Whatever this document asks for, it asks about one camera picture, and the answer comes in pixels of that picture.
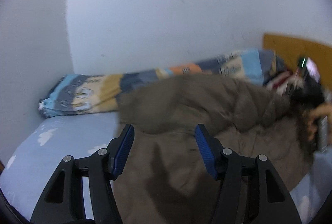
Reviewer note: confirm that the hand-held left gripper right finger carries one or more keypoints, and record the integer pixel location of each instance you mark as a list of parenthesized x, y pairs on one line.
[(206, 151)]

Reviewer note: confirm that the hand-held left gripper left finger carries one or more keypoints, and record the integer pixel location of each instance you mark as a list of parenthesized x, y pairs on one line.
[(122, 151)]

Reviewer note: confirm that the olive hooded puffer jacket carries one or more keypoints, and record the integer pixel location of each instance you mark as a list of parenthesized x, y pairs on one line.
[(181, 110)]

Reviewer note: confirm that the person's right hand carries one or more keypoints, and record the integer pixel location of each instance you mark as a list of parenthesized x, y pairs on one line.
[(312, 123)]

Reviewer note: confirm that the star printed blue pillow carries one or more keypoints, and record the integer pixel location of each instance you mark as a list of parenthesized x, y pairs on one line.
[(278, 82)]

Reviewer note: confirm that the wooden headboard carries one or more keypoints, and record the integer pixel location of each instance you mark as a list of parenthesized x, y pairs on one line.
[(285, 47)]

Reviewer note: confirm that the cartoon printed patchwork blanket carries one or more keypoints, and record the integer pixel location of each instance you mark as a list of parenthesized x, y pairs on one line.
[(90, 91)]

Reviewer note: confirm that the light blue cloud-print bed sheet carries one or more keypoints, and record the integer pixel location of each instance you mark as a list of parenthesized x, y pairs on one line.
[(51, 151)]

